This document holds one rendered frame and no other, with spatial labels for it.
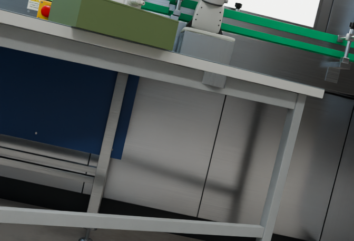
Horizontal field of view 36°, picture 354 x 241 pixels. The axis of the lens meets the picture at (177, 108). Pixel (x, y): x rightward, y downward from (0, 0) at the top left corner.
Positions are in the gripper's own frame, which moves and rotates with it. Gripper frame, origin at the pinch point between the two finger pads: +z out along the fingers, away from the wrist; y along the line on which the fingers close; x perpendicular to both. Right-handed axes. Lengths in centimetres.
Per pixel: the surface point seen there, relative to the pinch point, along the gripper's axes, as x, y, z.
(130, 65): 28.6, 22.4, 5.4
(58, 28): 41, 44, -3
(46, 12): 7, 54, 1
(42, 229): 13, 40, 81
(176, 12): -4.1, 10.8, -8.1
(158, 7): -6.9, 17.5, -7.7
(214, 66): 21.1, -3.6, 1.3
